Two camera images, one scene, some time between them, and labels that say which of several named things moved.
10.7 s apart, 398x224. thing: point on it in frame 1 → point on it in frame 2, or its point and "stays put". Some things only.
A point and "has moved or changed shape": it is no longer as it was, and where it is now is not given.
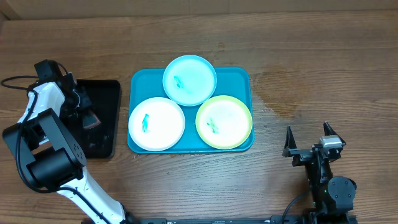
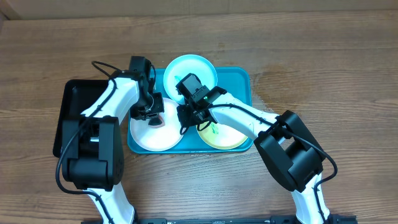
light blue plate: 189,81 stays put
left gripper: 69,111 → 157,107
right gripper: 299,155 → 184,113
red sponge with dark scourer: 90,121 has moved or changed shape
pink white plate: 157,124 stays put
